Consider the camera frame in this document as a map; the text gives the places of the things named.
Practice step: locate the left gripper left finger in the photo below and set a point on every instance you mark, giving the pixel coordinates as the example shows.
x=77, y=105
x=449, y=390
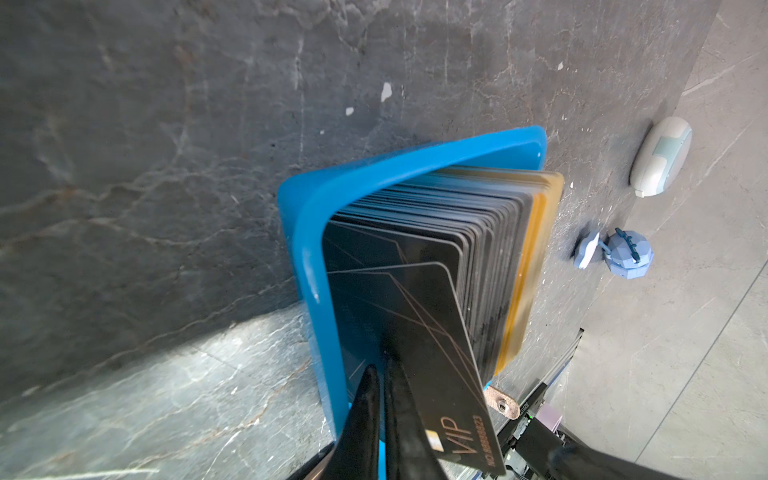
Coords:
x=356, y=454

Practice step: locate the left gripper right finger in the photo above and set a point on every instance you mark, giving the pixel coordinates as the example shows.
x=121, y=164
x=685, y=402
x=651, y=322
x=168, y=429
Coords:
x=408, y=452

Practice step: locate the tan leather card holder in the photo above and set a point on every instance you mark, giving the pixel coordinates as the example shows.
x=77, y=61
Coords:
x=502, y=403

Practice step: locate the black VIP credit card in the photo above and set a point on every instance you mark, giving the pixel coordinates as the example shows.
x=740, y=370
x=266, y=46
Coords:
x=411, y=313

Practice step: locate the blue card box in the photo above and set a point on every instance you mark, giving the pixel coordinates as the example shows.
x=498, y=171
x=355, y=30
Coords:
x=307, y=203

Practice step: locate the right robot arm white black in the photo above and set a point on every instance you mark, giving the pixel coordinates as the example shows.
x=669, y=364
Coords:
x=536, y=447

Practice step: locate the stack of credit cards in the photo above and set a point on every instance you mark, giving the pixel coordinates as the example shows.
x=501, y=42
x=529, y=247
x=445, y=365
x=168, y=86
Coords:
x=489, y=227

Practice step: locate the blue dish brush toy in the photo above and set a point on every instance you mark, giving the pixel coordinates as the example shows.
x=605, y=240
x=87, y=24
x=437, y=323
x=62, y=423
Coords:
x=626, y=253

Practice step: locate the white round clock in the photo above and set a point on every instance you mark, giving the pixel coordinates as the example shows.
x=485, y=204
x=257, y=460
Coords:
x=661, y=156

